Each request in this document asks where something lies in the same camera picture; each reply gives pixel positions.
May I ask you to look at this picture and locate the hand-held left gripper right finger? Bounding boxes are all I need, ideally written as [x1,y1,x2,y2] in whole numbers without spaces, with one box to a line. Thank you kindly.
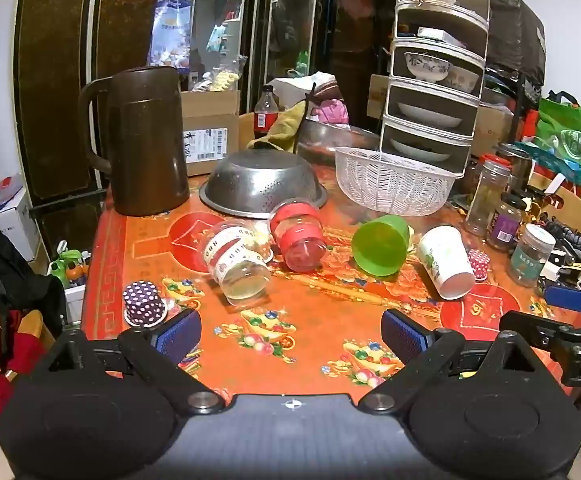
[359,308,537,415]

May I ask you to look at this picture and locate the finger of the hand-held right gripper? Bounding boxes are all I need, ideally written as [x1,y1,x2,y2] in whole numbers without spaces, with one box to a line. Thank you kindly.
[543,284,581,322]
[499,310,579,361]

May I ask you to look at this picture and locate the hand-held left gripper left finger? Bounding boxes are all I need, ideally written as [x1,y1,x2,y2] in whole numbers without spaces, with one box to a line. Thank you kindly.
[49,309,226,415]

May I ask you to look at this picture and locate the purple polka dot small cup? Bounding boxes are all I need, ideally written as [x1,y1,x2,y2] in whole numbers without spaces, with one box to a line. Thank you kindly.
[123,281,167,327]

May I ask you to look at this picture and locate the red polka dot small cup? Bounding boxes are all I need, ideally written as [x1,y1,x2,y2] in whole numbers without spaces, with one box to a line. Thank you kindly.
[468,249,491,281]

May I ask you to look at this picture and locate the white paper cup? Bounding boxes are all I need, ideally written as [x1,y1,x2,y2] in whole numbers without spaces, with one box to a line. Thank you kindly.
[417,225,476,301]

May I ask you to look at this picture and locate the green plastic cup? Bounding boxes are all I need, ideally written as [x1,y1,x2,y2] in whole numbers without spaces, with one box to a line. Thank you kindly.
[351,215,414,277]

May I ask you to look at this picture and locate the clear glass cup white label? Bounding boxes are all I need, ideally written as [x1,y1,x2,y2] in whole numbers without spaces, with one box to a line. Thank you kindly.
[201,220,272,306]

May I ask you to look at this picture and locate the clear jar white lid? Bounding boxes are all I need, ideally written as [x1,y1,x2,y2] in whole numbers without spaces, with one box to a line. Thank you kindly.
[508,224,556,288]

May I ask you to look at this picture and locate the wooden chair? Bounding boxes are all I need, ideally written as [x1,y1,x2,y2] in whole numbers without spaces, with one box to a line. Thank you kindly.
[528,174,581,237]

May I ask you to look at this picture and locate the dark jar purple label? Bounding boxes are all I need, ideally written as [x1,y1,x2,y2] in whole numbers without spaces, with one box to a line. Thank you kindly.
[485,192,527,253]

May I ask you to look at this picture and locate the red printed tablecloth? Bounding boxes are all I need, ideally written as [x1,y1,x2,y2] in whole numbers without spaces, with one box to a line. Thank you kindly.
[80,160,581,406]

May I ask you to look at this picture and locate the tall clear jar red lid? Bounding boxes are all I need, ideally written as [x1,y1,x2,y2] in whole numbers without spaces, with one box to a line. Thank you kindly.
[465,155,511,238]

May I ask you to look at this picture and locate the green shopping bag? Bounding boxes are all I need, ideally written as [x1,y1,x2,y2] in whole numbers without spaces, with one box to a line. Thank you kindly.
[535,91,581,226]

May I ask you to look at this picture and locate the white plastic basket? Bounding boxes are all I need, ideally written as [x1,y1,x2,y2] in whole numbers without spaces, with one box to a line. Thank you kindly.
[335,146,457,217]

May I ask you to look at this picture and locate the steel colander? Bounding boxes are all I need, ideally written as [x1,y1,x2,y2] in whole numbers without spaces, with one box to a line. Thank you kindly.
[199,150,328,219]

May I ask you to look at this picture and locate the white plate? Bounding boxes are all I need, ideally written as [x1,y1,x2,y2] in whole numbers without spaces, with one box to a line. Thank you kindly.
[391,138,452,163]
[398,102,464,129]

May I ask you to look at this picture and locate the dark clothing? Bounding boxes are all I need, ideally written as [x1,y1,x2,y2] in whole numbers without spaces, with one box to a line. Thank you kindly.
[0,190,66,376]

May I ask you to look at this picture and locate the brown plastic pitcher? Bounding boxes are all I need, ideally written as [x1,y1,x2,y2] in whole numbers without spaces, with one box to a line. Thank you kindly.
[79,66,190,217]

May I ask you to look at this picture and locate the cardboard box white label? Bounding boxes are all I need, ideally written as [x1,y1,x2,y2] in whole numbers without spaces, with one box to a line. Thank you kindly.
[180,90,241,177]

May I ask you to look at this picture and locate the large steel bowl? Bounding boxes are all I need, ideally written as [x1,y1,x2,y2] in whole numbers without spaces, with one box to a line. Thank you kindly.
[295,120,381,167]

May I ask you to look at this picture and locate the yellow cloth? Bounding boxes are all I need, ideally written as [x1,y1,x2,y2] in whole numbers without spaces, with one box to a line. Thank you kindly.
[247,101,312,155]

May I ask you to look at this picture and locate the pink cloth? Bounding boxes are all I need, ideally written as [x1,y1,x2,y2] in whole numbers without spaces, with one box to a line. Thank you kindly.
[315,99,350,125]

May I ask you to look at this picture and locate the cola bottle red label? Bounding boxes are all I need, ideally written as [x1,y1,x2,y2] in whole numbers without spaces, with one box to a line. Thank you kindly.
[254,85,280,140]

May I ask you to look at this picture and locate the pale ceramic bowl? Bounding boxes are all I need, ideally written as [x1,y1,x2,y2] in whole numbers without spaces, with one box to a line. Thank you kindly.
[443,66,482,93]

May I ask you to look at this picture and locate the black fabric bag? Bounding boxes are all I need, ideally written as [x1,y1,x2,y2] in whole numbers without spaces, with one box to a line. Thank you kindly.
[485,0,546,86]

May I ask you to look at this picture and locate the patterned ceramic bowl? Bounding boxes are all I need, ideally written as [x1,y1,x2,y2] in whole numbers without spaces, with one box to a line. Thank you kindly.
[403,52,451,82]

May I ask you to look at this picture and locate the dark wooden cabinet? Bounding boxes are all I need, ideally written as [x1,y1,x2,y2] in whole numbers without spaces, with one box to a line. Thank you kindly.
[13,0,401,261]

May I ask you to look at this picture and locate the snack bag blue white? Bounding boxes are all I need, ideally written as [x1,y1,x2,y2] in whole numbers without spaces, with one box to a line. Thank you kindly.
[148,0,196,73]

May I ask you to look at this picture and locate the tiered clear dish rack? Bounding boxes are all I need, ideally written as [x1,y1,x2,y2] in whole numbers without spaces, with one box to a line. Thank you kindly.
[379,0,491,178]

